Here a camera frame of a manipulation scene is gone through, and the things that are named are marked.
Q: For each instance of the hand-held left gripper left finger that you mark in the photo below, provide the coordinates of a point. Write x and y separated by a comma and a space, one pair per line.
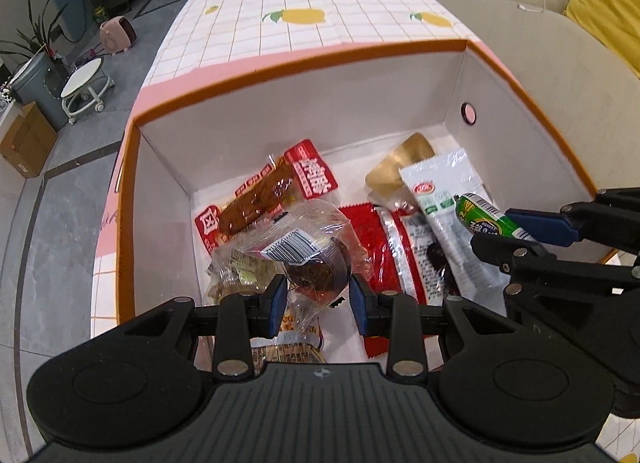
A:
275, 305

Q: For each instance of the white round rolling stool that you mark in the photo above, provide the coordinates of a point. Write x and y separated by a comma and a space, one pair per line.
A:
85, 83

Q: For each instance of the gold foil packet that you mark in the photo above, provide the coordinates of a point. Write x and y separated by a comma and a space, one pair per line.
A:
395, 168

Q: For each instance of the red packet with brown drumstick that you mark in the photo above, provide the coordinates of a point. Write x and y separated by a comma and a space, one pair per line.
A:
260, 198

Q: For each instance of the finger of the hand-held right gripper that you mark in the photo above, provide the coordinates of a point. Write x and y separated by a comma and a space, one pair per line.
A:
545, 223
500, 250

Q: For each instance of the green sausage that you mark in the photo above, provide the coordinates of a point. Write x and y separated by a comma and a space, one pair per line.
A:
485, 215

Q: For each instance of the clear packet of orange crisps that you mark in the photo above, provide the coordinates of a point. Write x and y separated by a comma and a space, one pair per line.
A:
295, 343

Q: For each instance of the pink space heater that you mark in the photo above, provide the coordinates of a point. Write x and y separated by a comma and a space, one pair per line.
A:
119, 35

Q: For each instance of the white snack packet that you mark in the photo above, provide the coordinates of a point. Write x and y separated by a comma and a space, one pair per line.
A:
445, 203

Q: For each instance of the beige sofa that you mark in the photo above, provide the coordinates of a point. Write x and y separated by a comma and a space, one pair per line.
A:
550, 68

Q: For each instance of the clear packet with brown cake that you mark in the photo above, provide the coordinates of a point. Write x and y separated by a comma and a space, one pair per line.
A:
315, 263

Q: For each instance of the orange cardboard box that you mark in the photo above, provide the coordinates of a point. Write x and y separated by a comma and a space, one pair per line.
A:
310, 108

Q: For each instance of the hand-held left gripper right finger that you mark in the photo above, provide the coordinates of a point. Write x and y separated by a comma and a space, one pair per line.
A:
361, 305

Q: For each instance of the lemon print checked tablecloth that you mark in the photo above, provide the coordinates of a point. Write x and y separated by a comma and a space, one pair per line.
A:
310, 43

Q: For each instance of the potted plant in grey pot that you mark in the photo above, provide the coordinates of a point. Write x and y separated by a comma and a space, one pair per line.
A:
42, 88

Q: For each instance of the brown cardboard carton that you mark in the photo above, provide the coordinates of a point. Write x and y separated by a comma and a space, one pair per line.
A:
27, 143

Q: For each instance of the red packet with silver seam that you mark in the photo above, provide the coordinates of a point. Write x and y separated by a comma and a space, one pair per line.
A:
370, 243

